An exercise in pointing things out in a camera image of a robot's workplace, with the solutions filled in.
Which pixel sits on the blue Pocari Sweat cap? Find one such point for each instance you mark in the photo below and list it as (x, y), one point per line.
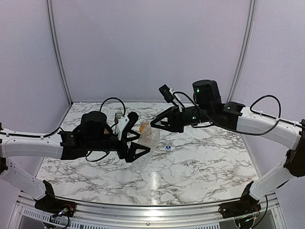
(168, 148)

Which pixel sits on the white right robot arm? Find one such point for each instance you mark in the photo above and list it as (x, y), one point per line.
(239, 118)

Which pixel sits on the aluminium table front rail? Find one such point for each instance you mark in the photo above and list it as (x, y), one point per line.
(90, 215)

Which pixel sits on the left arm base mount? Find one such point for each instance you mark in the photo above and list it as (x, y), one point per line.
(53, 204)

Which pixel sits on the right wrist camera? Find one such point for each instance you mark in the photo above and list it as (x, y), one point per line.
(170, 97)

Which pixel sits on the right aluminium frame post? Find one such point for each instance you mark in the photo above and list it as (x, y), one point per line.
(244, 49)

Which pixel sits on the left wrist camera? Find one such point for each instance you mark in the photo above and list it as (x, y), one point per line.
(126, 123)

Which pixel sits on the clear water bottle blue cap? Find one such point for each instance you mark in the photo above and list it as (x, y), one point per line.
(150, 138)

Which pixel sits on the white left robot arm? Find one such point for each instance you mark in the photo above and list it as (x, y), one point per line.
(92, 134)

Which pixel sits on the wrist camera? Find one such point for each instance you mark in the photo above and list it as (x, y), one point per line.
(170, 97)
(126, 123)

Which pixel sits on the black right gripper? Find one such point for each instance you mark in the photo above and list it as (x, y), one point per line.
(176, 123)

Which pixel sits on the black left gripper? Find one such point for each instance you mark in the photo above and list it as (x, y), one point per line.
(123, 153)

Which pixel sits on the aluminium frame post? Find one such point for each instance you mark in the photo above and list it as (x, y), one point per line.
(56, 50)
(244, 49)

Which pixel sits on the left aluminium frame post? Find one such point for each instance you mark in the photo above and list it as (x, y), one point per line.
(56, 50)

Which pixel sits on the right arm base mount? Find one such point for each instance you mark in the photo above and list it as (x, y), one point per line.
(245, 205)

